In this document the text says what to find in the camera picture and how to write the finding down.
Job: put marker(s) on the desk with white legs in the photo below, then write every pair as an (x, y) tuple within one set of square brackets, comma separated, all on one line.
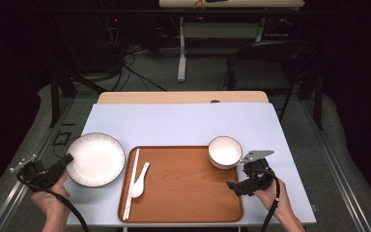
[(219, 30)]

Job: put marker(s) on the wood-grain brown tray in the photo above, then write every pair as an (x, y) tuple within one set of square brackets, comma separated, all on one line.
[(190, 193)]

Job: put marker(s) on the aluminium floor rail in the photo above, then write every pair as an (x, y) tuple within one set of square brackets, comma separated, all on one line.
[(13, 193), (335, 161)]

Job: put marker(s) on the white ceramic spoon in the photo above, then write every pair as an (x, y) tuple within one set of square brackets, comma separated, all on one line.
[(137, 190)]

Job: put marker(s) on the white bowl with dark rim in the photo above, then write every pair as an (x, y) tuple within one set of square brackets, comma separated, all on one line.
[(224, 153)]

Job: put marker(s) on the black folding chair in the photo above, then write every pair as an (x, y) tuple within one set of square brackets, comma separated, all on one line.
[(261, 74)]

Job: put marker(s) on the black floor socket frame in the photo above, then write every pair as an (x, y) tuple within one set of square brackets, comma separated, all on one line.
[(61, 138)]

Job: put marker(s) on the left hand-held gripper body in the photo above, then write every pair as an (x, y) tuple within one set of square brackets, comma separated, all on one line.
[(40, 174)]

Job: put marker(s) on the power strip with red light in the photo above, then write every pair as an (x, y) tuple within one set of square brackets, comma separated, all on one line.
[(115, 27)]

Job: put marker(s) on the white plate with dark rim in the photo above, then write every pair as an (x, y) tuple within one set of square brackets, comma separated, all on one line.
[(96, 159)]

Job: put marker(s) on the black metal stand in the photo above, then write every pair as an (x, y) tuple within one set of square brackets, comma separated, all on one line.
[(61, 87)]

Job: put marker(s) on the person's right hand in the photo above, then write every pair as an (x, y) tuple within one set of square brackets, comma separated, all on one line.
[(277, 199)]

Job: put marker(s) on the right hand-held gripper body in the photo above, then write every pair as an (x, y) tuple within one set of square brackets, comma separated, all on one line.
[(259, 177)]

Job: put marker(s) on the light wooden table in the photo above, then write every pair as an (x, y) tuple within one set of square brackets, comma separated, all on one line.
[(174, 97)]

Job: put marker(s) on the white chopstick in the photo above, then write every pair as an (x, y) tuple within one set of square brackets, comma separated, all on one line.
[(130, 183), (133, 187)]

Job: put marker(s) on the black metal post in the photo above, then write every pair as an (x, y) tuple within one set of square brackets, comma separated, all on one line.
[(318, 100)]

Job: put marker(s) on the person's left hand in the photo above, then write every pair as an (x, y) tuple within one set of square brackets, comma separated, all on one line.
[(53, 199)]

